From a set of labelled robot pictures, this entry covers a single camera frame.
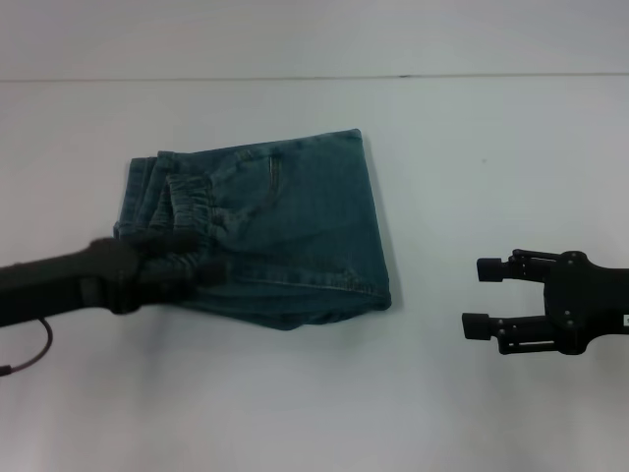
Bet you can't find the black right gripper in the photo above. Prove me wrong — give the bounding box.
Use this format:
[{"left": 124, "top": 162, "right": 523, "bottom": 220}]
[{"left": 461, "top": 248, "right": 629, "bottom": 357}]

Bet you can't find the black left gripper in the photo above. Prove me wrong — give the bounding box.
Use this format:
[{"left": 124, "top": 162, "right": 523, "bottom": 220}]
[{"left": 0, "top": 229, "right": 229, "bottom": 331}]

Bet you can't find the blue denim shorts basketball print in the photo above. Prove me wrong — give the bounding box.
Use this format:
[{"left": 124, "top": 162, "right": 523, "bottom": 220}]
[{"left": 112, "top": 128, "right": 393, "bottom": 332}]

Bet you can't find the thin dark cable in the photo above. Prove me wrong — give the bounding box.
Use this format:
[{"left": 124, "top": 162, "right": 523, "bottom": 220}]
[{"left": 0, "top": 318, "right": 55, "bottom": 379}]

